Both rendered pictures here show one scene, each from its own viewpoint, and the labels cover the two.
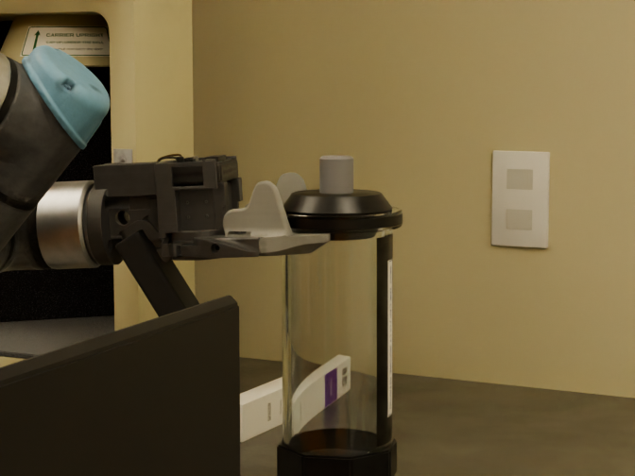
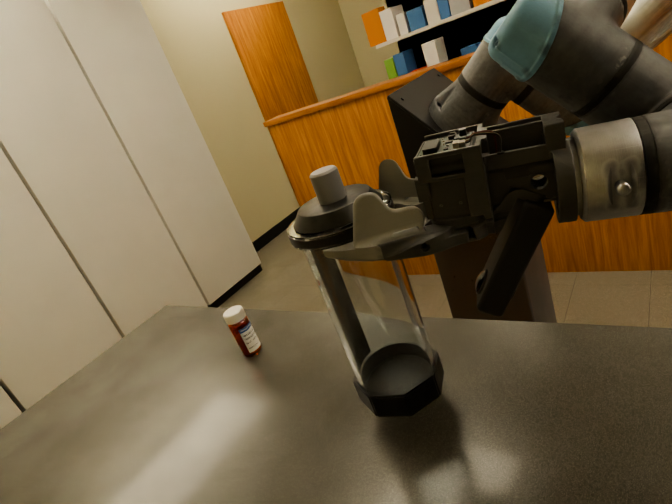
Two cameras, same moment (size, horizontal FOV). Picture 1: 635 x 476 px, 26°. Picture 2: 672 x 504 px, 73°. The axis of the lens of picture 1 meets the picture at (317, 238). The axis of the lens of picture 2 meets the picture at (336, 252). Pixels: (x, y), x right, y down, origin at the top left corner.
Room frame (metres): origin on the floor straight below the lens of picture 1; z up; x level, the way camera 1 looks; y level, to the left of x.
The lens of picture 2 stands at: (1.54, 0.08, 1.33)
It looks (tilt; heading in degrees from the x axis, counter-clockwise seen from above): 22 degrees down; 195
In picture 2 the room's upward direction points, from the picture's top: 21 degrees counter-clockwise
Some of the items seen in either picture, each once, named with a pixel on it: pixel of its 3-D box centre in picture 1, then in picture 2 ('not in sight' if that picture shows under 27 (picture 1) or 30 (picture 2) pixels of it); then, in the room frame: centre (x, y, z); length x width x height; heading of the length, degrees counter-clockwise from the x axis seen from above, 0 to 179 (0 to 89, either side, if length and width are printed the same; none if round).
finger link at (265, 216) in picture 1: (270, 217); (390, 187); (1.09, 0.04, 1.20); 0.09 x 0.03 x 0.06; 55
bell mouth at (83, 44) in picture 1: (77, 41); not in sight; (1.51, 0.26, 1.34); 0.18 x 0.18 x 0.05
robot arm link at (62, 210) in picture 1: (79, 224); (599, 173); (1.17, 0.20, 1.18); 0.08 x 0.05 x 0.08; 169
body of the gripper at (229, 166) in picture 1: (168, 212); (491, 182); (1.16, 0.13, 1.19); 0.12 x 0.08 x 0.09; 79
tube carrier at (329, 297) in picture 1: (336, 336); (371, 301); (1.13, -0.02, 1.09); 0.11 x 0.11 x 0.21
